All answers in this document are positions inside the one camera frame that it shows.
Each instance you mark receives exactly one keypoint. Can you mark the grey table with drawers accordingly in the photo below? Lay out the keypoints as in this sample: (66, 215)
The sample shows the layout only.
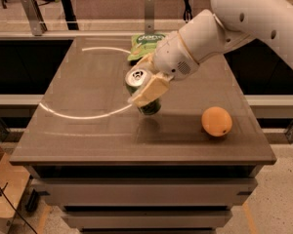
(113, 170)

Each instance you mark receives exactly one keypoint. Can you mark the left metal bracket post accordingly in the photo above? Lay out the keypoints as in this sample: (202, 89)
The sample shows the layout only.
(36, 23)

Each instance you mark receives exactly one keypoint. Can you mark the wooden box at left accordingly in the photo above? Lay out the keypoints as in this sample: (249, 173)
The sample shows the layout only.
(13, 181)

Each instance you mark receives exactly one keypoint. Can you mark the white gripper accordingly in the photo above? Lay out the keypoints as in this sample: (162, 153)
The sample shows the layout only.
(171, 58)

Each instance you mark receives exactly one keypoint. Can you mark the green chip bag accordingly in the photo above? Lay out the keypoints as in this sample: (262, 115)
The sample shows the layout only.
(143, 44)

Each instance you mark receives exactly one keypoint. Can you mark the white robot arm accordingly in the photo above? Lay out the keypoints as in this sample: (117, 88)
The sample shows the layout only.
(226, 26)

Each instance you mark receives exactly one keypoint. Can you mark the metal bracket post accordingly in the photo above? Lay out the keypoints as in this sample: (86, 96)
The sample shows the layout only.
(36, 23)
(149, 16)

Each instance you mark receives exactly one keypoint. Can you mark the middle metal bracket post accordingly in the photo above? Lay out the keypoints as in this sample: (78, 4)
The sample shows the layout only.
(149, 16)

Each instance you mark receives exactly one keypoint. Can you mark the orange fruit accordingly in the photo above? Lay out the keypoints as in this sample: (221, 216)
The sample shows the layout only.
(216, 121)

